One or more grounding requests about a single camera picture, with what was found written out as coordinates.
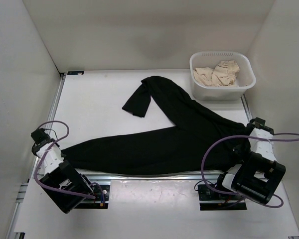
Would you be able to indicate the beige crumpled garment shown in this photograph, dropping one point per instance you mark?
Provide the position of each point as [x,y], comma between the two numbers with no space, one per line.
[223,75]

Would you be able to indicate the white plastic basket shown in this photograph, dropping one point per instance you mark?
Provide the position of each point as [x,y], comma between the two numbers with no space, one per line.
[244,81]

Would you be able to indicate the black trousers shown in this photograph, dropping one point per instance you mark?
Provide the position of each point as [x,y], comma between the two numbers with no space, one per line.
[199,138]

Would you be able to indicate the dark label sticker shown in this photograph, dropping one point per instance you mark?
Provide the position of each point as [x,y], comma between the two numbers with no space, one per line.
[75,72]

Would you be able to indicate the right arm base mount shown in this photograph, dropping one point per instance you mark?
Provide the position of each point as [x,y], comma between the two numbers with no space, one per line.
[210,200]

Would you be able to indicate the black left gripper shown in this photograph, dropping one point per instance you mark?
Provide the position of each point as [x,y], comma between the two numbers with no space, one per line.
[39,136]

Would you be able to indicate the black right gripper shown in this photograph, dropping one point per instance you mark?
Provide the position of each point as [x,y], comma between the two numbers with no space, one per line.
[258,122]

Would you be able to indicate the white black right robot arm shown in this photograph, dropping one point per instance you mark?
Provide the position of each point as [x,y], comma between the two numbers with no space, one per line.
[259,174]

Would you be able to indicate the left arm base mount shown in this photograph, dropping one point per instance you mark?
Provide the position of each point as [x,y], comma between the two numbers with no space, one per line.
[101,194]

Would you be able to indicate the aluminium front rail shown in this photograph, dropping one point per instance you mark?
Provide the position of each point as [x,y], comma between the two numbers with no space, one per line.
[108,177]

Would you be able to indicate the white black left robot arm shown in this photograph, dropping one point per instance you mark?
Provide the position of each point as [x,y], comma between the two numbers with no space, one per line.
[63,184]

